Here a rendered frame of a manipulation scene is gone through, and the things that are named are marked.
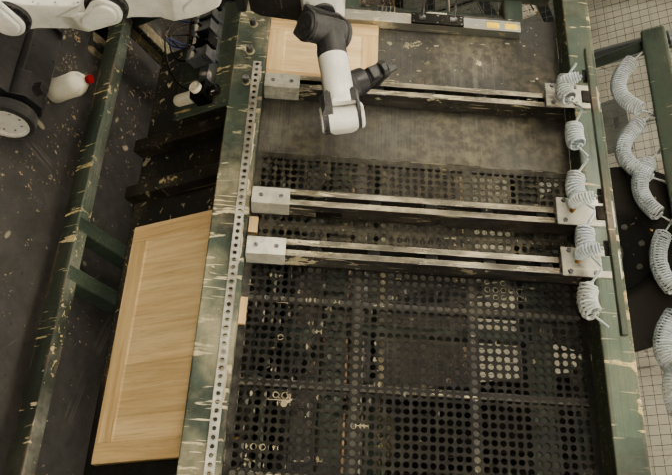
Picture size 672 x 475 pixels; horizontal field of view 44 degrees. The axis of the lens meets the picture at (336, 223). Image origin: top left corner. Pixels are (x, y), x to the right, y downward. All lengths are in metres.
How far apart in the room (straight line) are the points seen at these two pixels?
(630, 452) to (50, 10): 2.26
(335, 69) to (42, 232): 1.37
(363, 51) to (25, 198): 1.36
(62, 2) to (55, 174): 0.76
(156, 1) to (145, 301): 1.05
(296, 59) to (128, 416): 1.39
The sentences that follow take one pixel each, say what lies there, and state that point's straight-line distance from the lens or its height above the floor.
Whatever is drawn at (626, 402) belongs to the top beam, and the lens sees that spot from 2.60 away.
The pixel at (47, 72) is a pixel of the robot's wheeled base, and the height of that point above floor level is 0.19.
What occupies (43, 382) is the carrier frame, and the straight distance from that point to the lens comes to 2.94.
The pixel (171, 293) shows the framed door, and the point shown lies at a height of 0.48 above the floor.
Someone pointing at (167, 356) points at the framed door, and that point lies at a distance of 2.91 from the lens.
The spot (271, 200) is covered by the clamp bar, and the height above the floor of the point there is 0.98.
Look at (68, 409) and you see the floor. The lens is 3.27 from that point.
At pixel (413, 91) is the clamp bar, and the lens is 3.02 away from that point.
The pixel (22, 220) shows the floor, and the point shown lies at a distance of 3.23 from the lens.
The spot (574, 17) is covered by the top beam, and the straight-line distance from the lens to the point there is 3.34.
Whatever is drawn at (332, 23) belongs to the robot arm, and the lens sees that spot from 2.54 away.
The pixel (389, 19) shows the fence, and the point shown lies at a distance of 3.24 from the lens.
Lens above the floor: 2.28
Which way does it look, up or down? 25 degrees down
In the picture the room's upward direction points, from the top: 78 degrees clockwise
